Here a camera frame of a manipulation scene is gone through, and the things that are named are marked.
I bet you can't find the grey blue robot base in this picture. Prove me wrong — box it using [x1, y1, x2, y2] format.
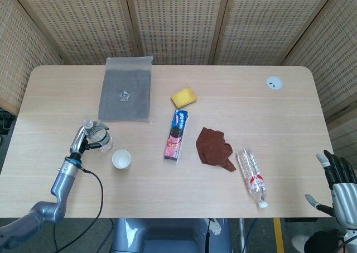
[111, 218, 233, 253]

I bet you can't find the yellow floor tape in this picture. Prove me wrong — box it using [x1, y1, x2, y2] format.
[273, 218, 284, 253]

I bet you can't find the yellow sponge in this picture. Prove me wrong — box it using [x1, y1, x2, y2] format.
[171, 87, 197, 109]

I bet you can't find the brown crumpled cloth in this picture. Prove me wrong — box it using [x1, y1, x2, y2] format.
[195, 127, 237, 172]

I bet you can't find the small water bottle green label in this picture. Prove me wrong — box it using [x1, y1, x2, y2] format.
[83, 118, 114, 152]

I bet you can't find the white paper cup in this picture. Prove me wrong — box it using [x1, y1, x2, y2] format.
[112, 149, 133, 170]

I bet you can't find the white round cable grommet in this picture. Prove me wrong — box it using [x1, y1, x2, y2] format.
[266, 75, 284, 90]

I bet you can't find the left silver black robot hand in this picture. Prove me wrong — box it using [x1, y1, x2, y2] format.
[69, 122, 110, 156]

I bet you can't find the woven bamboo folding screen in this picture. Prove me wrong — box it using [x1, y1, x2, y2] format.
[0, 0, 357, 164]

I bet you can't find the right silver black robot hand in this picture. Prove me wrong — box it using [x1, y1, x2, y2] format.
[305, 149, 357, 232]

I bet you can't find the empty clear bottle red label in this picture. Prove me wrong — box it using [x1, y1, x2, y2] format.
[237, 149, 269, 209]

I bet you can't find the black trouser leg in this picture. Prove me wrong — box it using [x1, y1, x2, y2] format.
[303, 228, 347, 253]

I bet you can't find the grey towel in plastic bag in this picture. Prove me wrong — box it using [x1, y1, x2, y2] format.
[97, 55, 155, 124]

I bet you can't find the blue pink carton box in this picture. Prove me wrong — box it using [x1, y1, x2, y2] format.
[163, 108, 190, 161]

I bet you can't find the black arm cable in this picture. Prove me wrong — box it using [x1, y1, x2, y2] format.
[52, 166, 104, 253]

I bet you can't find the silver table leg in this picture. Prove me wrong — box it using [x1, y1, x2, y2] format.
[239, 218, 247, 253]

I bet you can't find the white shoe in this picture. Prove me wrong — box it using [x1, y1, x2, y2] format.
[292, 235, 310, 253]

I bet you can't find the blue floor cable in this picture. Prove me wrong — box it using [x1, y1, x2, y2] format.
[242, 218, 259, 251]

